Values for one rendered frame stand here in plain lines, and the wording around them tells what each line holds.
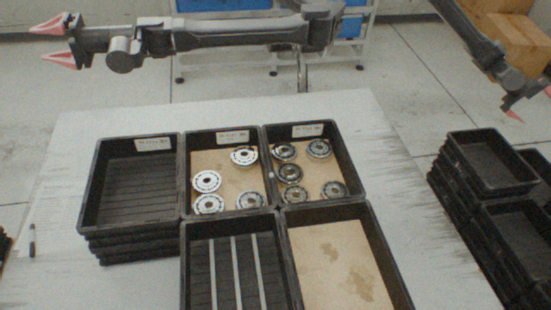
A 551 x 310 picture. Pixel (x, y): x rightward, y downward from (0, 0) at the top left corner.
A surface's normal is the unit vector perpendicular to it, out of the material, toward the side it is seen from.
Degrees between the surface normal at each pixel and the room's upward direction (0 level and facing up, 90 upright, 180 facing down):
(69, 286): 0
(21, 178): 0
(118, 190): 0
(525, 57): 89
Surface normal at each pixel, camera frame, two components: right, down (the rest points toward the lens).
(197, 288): 0.05, -0.70
